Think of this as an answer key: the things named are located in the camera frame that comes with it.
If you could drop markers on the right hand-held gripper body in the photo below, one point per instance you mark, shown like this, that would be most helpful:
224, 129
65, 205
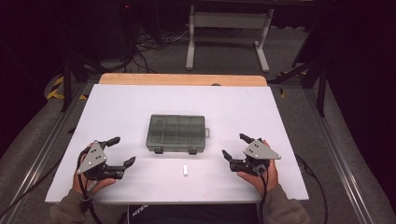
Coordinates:
260, 151

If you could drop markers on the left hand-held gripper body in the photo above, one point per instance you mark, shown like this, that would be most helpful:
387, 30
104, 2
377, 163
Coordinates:
93, 157

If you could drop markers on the small white cylinder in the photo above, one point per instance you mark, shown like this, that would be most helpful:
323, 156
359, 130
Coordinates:
186, 170

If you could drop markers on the grey transparent plastic storage box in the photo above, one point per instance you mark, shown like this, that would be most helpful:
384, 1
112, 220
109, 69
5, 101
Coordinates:
176, 133

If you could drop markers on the person's left hand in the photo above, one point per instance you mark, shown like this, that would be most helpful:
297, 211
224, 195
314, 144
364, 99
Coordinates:
101, 184

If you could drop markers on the person's right hand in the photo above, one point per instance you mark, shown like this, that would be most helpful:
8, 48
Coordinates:
271, 178

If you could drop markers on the person's black shirt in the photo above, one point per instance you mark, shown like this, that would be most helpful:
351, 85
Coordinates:
193, 214

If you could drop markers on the black metal stand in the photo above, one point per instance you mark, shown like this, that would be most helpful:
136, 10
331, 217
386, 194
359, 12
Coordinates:
66, 84
322, 93

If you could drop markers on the yellow and black floor tape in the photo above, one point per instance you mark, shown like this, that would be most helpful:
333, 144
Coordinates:
56, 91

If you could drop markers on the grey metal stand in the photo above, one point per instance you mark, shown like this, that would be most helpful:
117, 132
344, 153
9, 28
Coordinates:
230, 20

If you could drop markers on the aluminium rail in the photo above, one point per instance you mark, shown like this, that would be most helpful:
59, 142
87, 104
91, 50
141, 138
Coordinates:
37, 165
339, 149

